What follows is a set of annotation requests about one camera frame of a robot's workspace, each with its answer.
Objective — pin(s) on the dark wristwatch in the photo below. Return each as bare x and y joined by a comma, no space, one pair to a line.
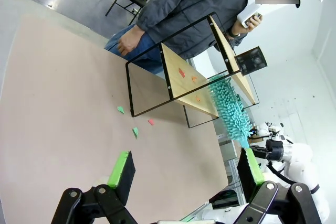
235,34

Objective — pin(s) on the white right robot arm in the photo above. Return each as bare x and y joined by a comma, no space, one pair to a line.
299,166

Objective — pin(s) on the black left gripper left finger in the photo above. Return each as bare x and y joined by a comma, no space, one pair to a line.
120,179

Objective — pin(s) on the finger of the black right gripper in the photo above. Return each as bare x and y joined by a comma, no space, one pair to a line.
260,149
262,155

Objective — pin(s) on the white digital clock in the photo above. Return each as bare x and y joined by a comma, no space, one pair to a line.
246,15

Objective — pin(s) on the black mesh pen holder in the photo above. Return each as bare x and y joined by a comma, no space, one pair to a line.
251,60

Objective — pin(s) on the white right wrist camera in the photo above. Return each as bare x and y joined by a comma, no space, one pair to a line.
274,130

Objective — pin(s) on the person's left hand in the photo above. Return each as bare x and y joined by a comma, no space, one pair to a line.
249,26

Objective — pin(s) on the teal chenille duster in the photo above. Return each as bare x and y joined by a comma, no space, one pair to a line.
231,108

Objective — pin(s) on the orange paper scrap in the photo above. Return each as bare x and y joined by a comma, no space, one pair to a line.
194,79
197,98

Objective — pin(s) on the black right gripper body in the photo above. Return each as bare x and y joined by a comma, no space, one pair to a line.
275,151

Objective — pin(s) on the green paper scrap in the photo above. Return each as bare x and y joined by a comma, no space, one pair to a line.
135,131
120,109

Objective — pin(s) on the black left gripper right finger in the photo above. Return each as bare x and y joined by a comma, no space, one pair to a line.
249,174

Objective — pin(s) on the person's right hand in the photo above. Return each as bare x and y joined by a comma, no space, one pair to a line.
130,43

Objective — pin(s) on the aluminium table frame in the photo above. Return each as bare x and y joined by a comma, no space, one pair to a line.
232,166

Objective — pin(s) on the red paper scrap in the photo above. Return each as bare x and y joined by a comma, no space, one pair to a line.
181,73
151,122

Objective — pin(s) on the two-tier wood metal shelf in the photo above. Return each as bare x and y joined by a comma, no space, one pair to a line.
183,82

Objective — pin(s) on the person in grey jacket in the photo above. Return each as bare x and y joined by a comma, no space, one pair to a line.
194,6

